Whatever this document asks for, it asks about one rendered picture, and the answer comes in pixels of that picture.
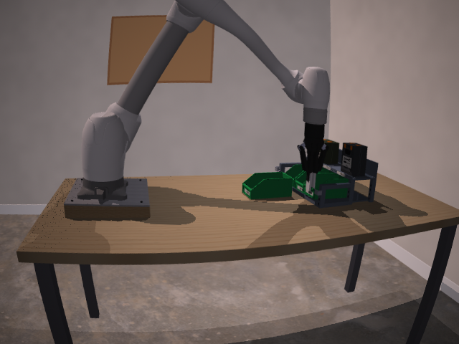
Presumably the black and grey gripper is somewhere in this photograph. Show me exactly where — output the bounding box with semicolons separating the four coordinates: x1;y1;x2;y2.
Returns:
298;123;329;191

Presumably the green bin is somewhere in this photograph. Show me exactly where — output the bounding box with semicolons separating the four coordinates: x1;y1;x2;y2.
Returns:
243;172;293;199
295;170;333;193
285;165;328;187
304;173;349;200

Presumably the grey metal shelf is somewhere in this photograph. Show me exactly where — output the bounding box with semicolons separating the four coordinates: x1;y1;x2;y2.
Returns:
275;149;378;208

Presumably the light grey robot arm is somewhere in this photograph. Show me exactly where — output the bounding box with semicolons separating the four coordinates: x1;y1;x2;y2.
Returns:
77;0;330;201

